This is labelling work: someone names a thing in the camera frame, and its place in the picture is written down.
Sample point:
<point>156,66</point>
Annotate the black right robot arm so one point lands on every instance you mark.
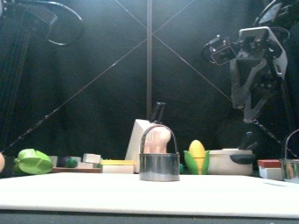
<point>281,11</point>

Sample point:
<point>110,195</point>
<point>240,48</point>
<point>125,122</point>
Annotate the black utensil in pot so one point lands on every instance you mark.
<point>247,141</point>

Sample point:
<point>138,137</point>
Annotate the red and white block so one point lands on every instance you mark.
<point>268,169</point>

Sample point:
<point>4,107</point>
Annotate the white toy pot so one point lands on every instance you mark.
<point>223,164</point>

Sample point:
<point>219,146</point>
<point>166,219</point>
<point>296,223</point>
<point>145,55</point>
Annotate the yellow toy corn cob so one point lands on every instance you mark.
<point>196,154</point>

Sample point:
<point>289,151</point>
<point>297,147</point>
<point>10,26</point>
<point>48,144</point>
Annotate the pink egg-shaped object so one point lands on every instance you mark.
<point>158,140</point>

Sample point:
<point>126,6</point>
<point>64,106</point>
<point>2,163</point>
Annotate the white knife block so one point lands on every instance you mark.
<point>134,145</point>

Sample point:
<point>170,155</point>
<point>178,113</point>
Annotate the white board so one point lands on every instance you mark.
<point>146,195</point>

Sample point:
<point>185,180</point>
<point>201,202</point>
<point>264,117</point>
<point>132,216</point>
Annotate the yellow and white block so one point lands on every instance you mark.
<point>116,166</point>

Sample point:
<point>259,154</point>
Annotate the white toy cube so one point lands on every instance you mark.
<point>90,159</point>

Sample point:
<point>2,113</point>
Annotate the green toy ball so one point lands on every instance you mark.
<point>70,162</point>

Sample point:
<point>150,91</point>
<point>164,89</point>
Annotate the brown wooden tray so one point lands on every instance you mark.
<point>73,170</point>

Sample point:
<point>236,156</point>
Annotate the purple toy ball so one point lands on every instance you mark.
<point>61,161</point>

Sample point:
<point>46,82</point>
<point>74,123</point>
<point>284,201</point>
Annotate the green toy cabbage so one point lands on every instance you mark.
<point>32,162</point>

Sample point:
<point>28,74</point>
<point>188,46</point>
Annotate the peach round toy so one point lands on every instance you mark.
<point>1,162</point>

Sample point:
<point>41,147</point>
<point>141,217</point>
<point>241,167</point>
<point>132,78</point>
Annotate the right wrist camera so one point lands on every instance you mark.
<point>221,54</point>

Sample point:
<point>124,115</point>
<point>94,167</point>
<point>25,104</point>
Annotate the grey vertical frame pole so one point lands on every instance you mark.
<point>148,58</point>

